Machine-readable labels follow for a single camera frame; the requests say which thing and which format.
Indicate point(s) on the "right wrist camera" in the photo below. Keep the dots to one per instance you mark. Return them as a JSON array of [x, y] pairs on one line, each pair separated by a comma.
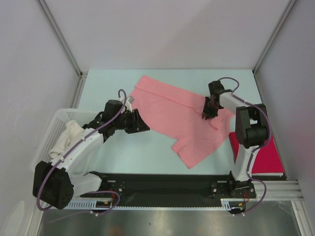
[[215, 86]]

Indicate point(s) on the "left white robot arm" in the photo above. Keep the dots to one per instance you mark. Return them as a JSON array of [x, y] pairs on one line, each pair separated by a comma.
[[57, 182]]

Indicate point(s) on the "white crumpled t shirt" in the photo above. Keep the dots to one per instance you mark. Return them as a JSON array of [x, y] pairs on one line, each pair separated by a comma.
[[67, 138]]

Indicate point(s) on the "pink t shirt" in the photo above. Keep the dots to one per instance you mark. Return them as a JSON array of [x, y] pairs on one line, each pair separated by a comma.
[[177, 113]]

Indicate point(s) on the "white slotted cable duct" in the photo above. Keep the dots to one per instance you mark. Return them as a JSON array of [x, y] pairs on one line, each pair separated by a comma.
[[224, 205]]

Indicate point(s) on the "white plastic basket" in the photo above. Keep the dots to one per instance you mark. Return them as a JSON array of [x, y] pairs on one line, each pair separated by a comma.
[[56, 126]]

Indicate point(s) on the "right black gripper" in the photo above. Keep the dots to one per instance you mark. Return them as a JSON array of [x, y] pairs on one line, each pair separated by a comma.
[[210, 114]]

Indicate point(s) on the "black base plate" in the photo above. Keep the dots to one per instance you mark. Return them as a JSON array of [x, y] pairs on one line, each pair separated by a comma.
[[143, 190]]

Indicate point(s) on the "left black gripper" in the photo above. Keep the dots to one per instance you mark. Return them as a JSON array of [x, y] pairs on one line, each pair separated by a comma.
[[137, 126]]

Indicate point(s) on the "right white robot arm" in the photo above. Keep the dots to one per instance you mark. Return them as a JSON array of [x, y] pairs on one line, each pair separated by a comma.
[[252, 127]]

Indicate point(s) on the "folded red t shirt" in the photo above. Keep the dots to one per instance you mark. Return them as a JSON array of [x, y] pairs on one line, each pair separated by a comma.
[[268, 162]]

